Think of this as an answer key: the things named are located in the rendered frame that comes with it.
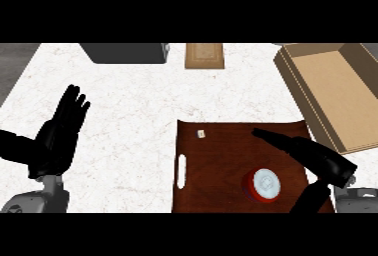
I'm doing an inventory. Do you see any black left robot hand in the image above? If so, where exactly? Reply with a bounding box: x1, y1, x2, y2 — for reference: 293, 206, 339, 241
0, 84, 91, 180

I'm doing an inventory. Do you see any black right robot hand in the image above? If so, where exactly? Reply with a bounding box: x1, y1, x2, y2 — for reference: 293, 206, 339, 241
250, 127, 358, 214

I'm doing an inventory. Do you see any red can with pale lid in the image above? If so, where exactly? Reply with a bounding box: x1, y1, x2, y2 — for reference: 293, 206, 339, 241
239, 167, 283, 204

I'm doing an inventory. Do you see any dark brown wooden tray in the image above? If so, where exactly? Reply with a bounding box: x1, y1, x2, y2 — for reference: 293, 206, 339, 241
169, 119, 336, 214

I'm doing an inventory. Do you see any open cardboard box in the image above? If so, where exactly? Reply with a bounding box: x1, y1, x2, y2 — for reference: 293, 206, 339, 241
271, 43, 378, 156

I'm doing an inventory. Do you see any dark grey appliance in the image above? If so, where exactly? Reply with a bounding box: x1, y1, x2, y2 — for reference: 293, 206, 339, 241
78, 43, 171, 65

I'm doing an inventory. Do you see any tan wooden block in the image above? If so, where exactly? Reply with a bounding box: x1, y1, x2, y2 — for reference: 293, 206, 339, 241
182, 43, 225, 70

